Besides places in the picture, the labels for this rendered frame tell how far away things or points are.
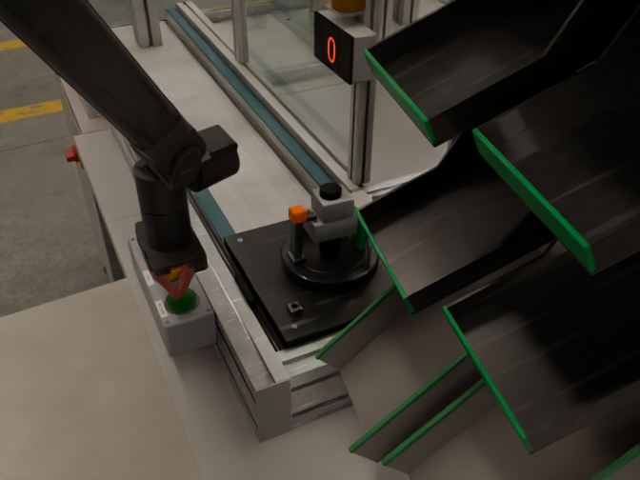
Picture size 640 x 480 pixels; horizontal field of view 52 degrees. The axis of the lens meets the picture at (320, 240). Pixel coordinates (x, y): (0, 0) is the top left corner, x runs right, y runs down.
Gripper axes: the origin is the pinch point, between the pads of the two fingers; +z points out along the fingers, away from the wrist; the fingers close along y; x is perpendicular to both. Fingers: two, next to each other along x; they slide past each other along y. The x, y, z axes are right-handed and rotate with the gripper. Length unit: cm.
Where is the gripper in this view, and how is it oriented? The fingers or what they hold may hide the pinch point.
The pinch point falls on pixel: (177, 292)
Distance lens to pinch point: 90.4
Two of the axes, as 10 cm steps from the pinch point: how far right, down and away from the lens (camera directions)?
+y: -4.3, -5.6, 7.1
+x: -9.0, 2.5, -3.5
